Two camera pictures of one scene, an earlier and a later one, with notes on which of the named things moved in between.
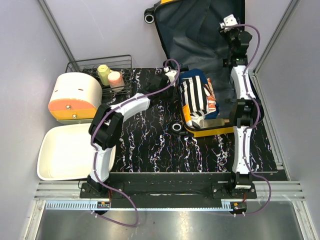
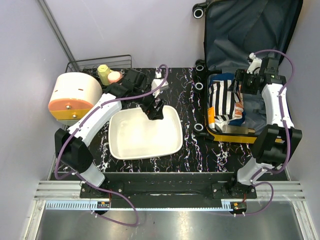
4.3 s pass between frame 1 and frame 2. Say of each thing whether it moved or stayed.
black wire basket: stayed
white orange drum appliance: stayed
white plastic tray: moved
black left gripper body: moved
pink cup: stayed
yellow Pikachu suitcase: moved
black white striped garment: moved
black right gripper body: moved
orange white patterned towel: moved
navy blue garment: moved
